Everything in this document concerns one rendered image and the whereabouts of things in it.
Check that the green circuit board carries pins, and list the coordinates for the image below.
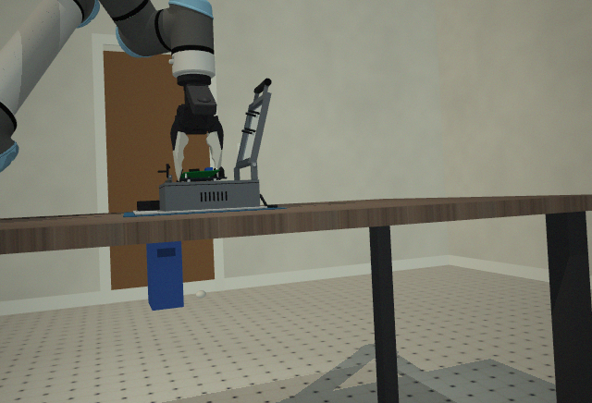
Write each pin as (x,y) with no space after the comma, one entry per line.
(208,172)

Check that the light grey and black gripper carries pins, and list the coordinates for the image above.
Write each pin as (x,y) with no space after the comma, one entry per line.
(186,123)

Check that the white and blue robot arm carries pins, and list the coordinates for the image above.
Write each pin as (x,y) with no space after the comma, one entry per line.
(187,26)

